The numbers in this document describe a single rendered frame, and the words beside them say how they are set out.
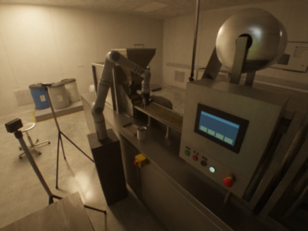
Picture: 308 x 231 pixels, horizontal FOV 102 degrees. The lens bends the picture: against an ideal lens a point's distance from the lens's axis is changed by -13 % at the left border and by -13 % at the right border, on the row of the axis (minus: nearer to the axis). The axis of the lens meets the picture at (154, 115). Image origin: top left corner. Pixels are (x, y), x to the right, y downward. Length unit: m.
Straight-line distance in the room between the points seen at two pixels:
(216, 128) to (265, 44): 0.42
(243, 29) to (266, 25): 0.09
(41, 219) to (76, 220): 0.21
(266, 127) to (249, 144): 0.08
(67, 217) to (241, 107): 1.00
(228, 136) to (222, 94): 0.15
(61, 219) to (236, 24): 1.33
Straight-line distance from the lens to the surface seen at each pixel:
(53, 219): 1.06
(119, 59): 1.12
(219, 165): 0.67
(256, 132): 0.54
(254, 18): 0.80
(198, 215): 0.97
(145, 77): 1.25
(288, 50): 4.55
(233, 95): 0.53
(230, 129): 0.56
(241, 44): 0.77
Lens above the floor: 1.52
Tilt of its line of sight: 26 degrees down
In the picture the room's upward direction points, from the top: straight up
